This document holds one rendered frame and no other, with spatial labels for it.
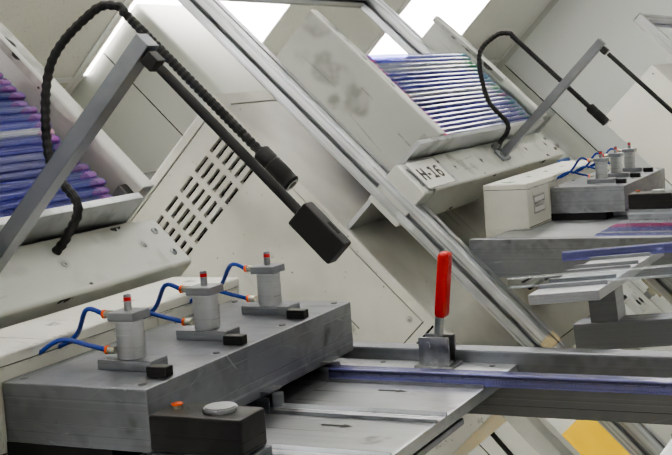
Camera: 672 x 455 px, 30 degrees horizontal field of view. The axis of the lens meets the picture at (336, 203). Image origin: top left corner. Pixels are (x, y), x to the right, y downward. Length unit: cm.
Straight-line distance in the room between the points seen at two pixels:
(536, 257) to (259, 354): 97
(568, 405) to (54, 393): 47
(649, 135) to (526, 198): 340
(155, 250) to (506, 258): 78
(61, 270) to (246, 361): 26
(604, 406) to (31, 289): 53
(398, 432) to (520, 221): 122
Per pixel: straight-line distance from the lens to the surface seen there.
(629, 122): 556
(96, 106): 102
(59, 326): 109
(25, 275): 119
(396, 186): 199
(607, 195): 225
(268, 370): 107
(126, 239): 133
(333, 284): 211
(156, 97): 453
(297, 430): 100
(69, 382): 97
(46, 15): 427
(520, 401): 118
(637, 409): 115
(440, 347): 116
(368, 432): 98
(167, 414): 90
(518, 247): 197
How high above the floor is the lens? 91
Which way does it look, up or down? 14 degrees up
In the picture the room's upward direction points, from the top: 45 degrees counter-clockwise
